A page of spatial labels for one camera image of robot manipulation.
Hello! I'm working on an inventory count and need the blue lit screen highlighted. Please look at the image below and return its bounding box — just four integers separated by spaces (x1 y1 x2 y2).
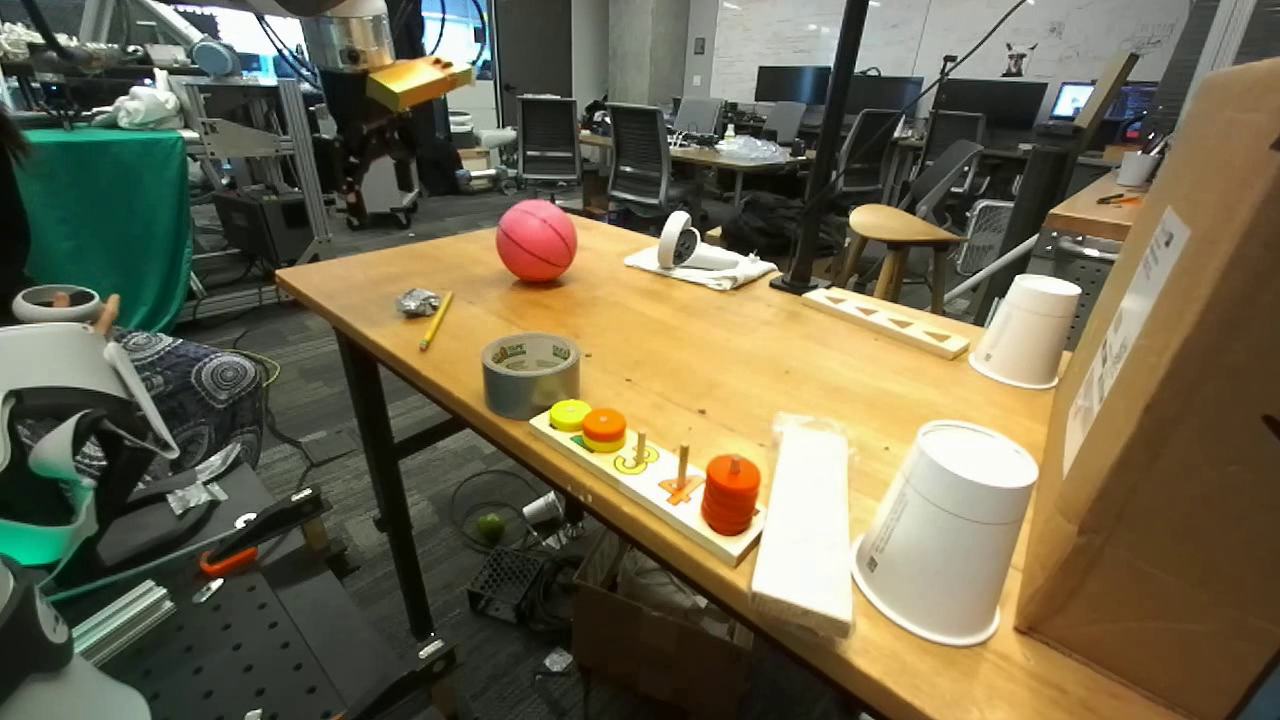
1043 77 1101 129

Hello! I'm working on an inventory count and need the white ring VR controller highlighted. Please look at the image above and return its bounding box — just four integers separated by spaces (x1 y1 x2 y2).
6 279 108 329

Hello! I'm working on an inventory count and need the white peg stacking board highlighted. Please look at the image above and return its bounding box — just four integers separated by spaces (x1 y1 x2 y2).
523 395 772 569

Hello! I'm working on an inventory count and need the white rolling cabinet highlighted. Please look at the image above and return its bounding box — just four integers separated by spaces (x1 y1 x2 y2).
346 144 422 228

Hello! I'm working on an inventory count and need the black wire basket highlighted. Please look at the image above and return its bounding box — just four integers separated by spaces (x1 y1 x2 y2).
464 536 576 633

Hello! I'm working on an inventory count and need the red-orange stacking cylinder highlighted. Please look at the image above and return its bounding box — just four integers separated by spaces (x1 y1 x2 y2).
698 452 762 541

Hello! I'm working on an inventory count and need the yellow-green stacking ring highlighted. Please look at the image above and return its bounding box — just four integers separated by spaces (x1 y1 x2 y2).
543 395 594 435

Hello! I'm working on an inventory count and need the small white paper cup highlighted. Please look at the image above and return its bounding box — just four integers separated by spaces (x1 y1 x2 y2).
964 270 1083 394

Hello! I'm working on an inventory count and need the large cardboard box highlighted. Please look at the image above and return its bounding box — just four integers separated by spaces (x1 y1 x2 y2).
1011 51 1280 720

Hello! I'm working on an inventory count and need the pink basketball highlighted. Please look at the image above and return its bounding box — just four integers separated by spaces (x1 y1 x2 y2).
492 195 583 289

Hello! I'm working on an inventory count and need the wooden side counter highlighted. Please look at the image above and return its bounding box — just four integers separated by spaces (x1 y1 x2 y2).
1038 168 1163 273

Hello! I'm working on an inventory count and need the black vertical pole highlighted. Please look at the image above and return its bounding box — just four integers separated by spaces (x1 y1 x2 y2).
769 0 870 297

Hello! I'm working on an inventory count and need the grey mesh chair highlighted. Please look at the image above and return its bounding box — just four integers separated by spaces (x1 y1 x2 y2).
951 195 1018 289

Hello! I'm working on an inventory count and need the white plastic bags pile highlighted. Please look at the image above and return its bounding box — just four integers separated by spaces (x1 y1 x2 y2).
91 71 191 138

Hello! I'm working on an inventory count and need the black mesh office chair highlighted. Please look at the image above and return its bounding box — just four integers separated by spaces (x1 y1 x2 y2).
837 105 907 204
512 91 588 215
604 101 675 225

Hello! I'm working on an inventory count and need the black table frame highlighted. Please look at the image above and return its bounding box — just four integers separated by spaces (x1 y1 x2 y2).
331 334 464 675

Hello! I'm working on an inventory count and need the clear plastic bag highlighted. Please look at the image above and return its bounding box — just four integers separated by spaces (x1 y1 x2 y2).
711 131 799 168

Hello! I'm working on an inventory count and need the round wooden stool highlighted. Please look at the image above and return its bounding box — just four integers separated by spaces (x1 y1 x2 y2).
837 200 964 304

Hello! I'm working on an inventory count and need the brown cardboard box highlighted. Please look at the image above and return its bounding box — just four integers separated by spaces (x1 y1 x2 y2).
571 578 762 720

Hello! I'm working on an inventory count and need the grey patterned cushion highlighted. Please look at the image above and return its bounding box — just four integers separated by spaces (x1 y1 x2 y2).
125 329 272 463

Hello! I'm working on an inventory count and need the yellow pencil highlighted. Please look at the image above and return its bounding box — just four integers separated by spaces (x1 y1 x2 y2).
414 289 461 355

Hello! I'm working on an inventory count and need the black computer monitor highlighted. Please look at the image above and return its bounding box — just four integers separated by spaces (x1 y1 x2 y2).
842 69 929 118
933 77 1053 138
751 61 841 111

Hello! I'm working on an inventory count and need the white tape roll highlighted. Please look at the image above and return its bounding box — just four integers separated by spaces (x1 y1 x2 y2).
653 209 704 277

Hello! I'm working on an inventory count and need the crumpled foil ball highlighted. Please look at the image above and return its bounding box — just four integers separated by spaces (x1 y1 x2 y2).
397 285 442 323

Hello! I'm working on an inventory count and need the wooden office desk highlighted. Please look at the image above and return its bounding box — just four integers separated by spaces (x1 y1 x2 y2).
576 125 814 204

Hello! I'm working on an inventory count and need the large white paper cup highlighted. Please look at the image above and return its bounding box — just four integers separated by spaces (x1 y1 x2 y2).
851 418 1043 653

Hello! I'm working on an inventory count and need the green cloth cover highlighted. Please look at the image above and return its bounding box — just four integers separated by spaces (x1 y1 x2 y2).
12 129 194 336

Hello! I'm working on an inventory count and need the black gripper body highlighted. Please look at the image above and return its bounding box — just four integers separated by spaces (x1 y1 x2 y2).
322 61 406 153

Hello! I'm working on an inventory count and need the grey duct tape roll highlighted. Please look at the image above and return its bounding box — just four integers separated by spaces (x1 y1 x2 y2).
481 334 583 419

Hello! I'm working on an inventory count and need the grey metal shelf rack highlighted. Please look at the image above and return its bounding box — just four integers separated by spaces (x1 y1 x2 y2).
173 71 335 273

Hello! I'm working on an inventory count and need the small black tripod stand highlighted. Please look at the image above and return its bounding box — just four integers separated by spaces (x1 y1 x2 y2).
997 37 1038 79

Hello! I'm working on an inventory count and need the aluminium extrusion bar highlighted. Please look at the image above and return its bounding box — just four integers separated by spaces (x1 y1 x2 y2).
64 578 176 666

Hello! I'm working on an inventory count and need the person's black shirt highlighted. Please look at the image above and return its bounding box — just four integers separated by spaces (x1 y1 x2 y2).
0 111 32 323

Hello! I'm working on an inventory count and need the orange handled tool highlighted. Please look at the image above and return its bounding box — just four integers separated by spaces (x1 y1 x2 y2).
194 541 264 584

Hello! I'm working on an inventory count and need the white shape puzzle board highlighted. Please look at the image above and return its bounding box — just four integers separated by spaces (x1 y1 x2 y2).
799 285 971 359

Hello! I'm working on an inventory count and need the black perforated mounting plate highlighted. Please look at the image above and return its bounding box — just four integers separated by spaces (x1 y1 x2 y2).
91 533 455 720

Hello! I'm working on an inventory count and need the white cup on counter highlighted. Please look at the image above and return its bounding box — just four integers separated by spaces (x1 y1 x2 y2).
1115 144 1161 194

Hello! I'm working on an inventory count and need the orange stacking ring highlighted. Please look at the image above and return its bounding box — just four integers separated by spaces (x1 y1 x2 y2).
580 403 632 455

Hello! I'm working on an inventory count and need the person's hand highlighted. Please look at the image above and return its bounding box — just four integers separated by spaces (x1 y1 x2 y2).
79 293 128 346

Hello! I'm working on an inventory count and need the olive wrist camera box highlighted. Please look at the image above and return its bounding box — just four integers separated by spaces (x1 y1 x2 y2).
361 51 470 118

